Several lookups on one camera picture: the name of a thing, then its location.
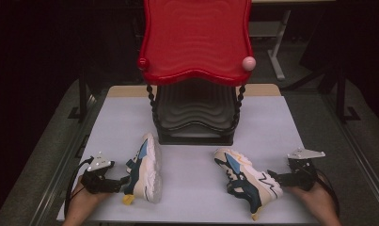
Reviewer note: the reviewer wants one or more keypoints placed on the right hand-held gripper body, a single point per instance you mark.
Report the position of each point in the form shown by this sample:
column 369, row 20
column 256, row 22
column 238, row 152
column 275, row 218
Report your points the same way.
column 303, row 175

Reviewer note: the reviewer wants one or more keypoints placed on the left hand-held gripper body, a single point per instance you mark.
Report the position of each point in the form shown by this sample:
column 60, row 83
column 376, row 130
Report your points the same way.
column 97, row 182

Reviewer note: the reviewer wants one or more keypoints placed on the white navy beige sneaker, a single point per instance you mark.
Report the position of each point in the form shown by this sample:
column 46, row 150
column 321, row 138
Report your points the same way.
column 146, row 169
column 249, row 179

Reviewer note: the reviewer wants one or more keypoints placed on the red and black shoe rack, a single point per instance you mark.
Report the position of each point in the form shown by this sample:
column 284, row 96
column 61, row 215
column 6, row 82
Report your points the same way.
column 196, row 40

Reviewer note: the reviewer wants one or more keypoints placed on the person's left hand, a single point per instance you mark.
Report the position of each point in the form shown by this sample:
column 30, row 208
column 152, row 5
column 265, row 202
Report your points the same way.
column 83, row 197

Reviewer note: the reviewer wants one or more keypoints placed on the person's right hand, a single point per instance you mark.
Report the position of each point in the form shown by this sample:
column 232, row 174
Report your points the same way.
column 315, row 196

